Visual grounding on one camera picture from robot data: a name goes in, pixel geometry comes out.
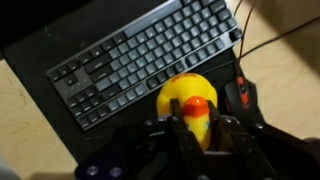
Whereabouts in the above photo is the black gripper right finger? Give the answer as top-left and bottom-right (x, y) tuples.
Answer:
(206, 99), (320, 180)

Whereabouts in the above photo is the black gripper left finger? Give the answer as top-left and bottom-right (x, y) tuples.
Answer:
(75, 97), (208, 180)

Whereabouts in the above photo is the yellow rubber duck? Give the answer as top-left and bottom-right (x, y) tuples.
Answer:
(156, 72), (219, 151)

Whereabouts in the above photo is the black orange computer mouse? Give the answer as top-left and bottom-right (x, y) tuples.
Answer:
(223, 75), (265, 130)

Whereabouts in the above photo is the grey black keyboard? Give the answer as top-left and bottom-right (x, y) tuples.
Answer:
(45, 0), (244, 132)

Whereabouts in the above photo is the black desk mat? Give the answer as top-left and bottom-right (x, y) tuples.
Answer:
(2, 0), (268, 165)

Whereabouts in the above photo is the black keyboard cable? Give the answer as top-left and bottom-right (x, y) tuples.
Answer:
(199, 16), (320, 76)

